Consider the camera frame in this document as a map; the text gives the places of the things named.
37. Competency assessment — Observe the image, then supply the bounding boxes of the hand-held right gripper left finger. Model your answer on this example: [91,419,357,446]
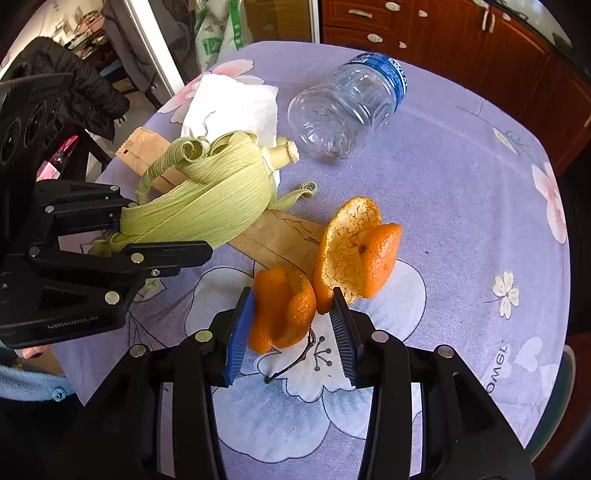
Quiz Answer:
[60,286,257,480]

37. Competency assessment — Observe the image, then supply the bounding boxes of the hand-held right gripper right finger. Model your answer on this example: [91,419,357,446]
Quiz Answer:
[329,286,536,480]

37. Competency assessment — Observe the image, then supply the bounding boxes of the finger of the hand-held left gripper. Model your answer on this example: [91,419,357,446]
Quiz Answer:
[32,179,139,241]
[28,239,214,306]

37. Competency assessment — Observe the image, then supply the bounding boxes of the small orange peel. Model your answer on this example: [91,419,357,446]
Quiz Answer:
[249,268,318,355]

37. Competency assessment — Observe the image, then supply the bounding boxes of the green corn husk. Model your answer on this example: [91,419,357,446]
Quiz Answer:
[88,130,319,259]

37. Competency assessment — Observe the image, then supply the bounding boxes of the large orange peel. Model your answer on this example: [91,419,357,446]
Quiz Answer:
[314,196,403,315]

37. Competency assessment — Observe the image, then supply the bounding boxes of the brown paper bag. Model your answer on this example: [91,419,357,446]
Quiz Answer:
[115,129,326,273]

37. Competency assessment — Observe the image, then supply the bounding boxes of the white paper tissue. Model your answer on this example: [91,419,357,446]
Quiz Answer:
[180,74,280,185]

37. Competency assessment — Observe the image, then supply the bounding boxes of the clear plastic water bottle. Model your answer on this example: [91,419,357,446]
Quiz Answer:
[287,52,411,164]

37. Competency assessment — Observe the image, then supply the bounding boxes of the person's left forearm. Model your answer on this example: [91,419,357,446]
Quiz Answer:
[0,364,77,409]

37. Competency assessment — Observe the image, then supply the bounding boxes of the pink packet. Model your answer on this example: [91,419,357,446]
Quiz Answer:
[39,136,79,181]

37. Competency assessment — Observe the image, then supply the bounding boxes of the black jacket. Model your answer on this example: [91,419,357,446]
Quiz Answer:
[9,37,131,141]

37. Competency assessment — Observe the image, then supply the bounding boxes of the grey coat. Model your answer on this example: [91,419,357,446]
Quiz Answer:
[102,0,155,90]

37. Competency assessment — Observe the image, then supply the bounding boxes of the purple floral tablecloth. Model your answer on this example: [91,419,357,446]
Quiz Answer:
[60,41,573,464]

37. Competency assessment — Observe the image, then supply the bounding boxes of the green and white sack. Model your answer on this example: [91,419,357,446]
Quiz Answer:
[194,0,254,72]

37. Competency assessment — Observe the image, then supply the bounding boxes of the wooden kitchen cabinets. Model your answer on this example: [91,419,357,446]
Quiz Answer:
[321,0,591,176]

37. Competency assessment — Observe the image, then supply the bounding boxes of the silver sliding door frame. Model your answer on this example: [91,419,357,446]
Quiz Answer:
[129,0,321,97]

